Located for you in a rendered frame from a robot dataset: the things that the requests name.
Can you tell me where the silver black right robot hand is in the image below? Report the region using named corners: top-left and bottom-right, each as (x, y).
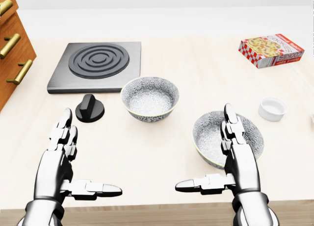
top-left (175, 103), bottom-right (262, 199)

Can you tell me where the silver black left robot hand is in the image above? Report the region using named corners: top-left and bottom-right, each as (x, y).
top-left (33, 107), bottom-right (123, 205)

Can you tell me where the grey patterned bowl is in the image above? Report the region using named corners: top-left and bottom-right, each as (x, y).
top-left (192, 110), bottom-right (265, 170)
top-left (120, 76), bottom-right (180, 124)

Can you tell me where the flat dark stove plate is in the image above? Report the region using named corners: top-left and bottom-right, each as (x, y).
top-left (47, 41), bottom-right (142, 95)

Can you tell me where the small white ramekin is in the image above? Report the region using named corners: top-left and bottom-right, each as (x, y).
top-left (258, 96), bottom-right (288, 123)

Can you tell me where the round black stove knob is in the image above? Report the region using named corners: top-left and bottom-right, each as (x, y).
top-left (75, 94), bottom-right (105, 124)

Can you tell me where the wooden cabinet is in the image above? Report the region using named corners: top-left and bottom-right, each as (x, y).
top-left (0, 0), bottom-right (38, 113)

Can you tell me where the red white cookie box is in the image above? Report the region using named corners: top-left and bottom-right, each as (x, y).
top-left (238, 33), bottom-right (306, 70)

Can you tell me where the brass drawer handle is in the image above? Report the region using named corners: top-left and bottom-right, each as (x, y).
top-left (0, 33), bottom-right (21, 60)
top-left (6, 59), bottom-right (33, 85)
top-left (0, 0), bottom-right (14, 16)

